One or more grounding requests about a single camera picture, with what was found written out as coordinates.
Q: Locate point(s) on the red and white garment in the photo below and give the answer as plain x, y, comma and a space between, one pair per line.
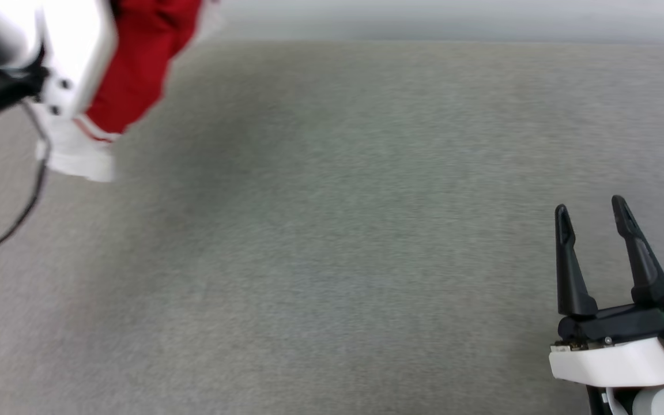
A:
130, 69

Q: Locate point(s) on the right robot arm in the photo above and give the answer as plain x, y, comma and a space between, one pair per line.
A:
663, 402

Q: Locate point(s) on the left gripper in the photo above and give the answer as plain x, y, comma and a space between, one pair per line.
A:
78, 52

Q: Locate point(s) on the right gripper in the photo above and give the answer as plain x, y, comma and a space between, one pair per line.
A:
614, 360

